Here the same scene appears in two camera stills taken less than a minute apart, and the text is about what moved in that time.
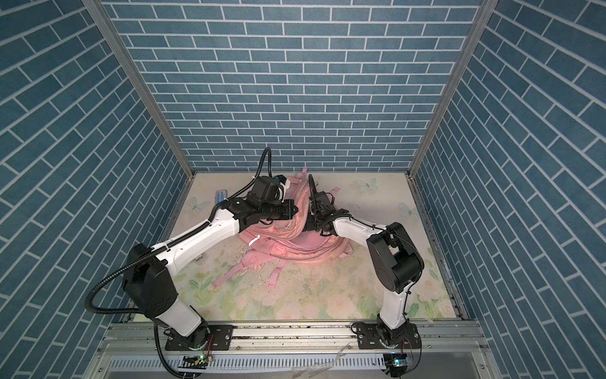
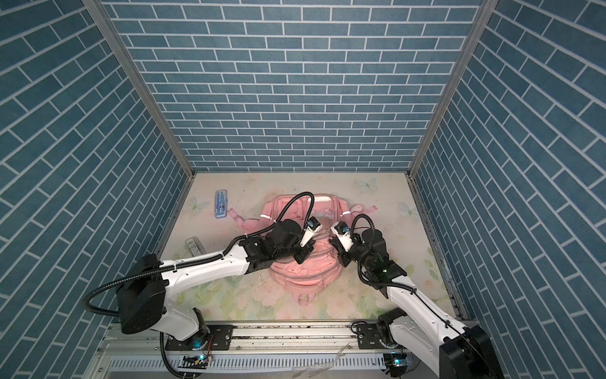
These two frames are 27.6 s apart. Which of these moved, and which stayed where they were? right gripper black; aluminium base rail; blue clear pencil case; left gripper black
Moved: left gripper black; right gripper black
Stayed: blue clear pencil case; aluminium base rail
